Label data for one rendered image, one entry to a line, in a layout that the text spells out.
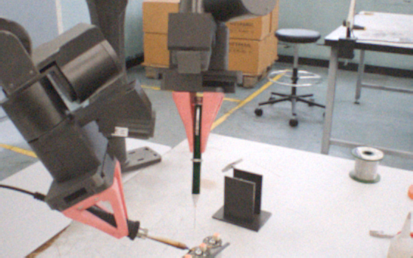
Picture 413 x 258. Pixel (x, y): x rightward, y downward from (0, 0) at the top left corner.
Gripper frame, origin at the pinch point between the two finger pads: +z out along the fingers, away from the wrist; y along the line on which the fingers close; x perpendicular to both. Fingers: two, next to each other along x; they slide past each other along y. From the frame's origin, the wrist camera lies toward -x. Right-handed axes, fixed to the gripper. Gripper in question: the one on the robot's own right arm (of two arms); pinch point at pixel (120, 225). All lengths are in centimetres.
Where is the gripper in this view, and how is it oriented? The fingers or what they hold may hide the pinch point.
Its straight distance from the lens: 53.8
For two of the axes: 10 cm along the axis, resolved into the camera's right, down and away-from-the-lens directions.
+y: -1.2, -3.4, 9.3
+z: 4.6, 8.1, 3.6
